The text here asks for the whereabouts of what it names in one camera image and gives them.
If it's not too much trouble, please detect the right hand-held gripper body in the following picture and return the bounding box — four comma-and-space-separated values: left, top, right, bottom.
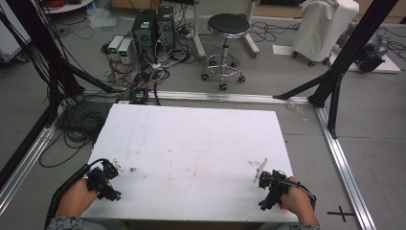
258, 170, 291, 212

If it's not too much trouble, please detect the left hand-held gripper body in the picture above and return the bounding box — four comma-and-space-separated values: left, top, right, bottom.
85, 164, 123, 202

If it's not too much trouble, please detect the white plastic stick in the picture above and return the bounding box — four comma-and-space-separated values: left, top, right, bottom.
253, 157, 269, 184

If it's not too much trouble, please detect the person's right hand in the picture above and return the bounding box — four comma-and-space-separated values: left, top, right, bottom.
280, 176, 320, 226

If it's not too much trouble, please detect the person's left hand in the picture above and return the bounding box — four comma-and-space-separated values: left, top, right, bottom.
56, 177, 100, 219

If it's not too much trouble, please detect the white power supply box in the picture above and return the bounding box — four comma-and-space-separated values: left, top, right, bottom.
107, 34, 124, 56
118, 38, 135, 65

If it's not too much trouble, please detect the black computer tower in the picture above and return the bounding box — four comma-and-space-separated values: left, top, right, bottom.
156, 5, 176, 51
131, 9, 158, 61

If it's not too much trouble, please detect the clear plastic bag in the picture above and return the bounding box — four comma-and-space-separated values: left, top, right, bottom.
85, 3, 124, 31

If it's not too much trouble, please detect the black round stool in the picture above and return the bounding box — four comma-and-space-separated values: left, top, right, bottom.
200, 12, 252, 92

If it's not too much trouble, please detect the white covered cart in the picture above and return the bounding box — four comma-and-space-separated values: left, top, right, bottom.
291, 0, 360, 68

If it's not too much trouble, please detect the white cabinet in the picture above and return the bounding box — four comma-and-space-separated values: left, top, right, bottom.
0, 0, 33, 64

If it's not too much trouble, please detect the grey and black machine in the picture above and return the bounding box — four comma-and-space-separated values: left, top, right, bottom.
353, 30, 392, 74

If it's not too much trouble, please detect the white round table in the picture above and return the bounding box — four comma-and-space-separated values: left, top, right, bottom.
42, 0, 95, 14

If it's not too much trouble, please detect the white floor board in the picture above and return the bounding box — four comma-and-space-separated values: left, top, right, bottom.
328, 51, 402, 75

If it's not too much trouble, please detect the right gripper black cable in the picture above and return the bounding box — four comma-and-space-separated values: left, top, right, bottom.
277, 177, 318, 211

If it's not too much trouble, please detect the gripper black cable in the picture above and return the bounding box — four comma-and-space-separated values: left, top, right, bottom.
277, 177, 318, 211
44, 157, 108, 230

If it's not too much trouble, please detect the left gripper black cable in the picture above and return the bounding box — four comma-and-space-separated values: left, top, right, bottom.
44, 157, 108, 230

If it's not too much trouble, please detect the black cable bundle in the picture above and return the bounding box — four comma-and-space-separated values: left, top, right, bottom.
38, 100, 113, 169

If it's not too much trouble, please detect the aluminium floor rail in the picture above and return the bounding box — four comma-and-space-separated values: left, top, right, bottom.
80, 88, 310, 105
314, 104, 378, 230
0, 102, 65, 216

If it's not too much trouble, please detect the black frame post with cables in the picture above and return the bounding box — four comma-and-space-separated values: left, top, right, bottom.
0, 0, 123, 128

